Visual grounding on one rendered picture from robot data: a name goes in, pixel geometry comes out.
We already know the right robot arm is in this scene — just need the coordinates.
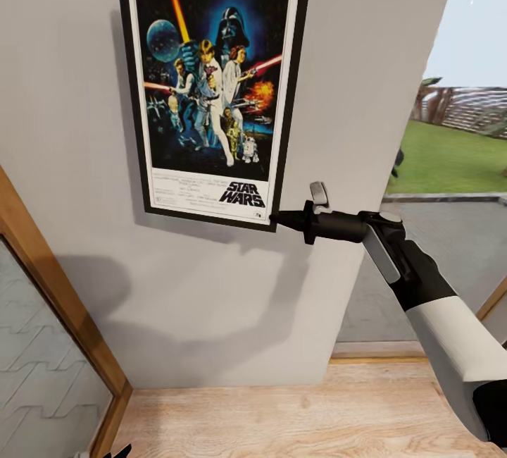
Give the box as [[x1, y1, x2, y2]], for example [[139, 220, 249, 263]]
[[269, 180, 507, 455]]

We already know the poster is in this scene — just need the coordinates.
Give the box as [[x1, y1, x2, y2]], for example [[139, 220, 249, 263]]
[[120, 0, 308, 233]]

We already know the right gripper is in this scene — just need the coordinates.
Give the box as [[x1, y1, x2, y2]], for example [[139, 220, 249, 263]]
[[269, 200, 348, 245]]

